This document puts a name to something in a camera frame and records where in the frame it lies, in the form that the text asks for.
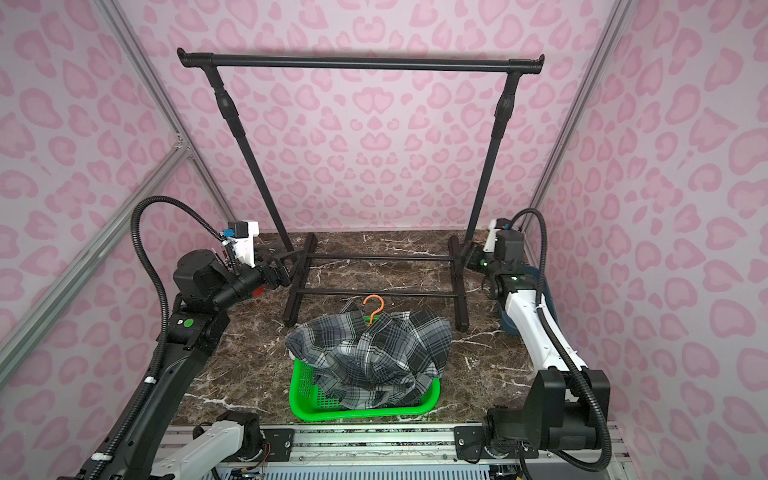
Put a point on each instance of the black clothes rack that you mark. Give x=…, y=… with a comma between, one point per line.
x=458, y=252

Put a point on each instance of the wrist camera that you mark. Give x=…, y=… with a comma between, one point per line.
x=503, y=243
x=243, y=240

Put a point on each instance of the black white plaid shirt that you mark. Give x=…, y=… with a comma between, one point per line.
x=391, y=362

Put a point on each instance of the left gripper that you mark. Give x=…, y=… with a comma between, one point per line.
x=268, y=271

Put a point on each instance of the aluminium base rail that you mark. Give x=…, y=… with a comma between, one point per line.
x=415, y=450

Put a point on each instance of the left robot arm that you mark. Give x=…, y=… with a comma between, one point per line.
x=192, y=325

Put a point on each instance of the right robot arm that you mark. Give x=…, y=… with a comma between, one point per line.
x=566, y=410

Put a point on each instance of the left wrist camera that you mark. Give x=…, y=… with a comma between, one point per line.
x=243, y=240

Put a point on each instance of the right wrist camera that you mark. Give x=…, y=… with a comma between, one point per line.
x=503, y=243

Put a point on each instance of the green plastic basket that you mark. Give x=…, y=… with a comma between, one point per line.
x=308, y=403

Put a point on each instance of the orange plastic hanger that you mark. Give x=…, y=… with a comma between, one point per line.
x=376, y=305

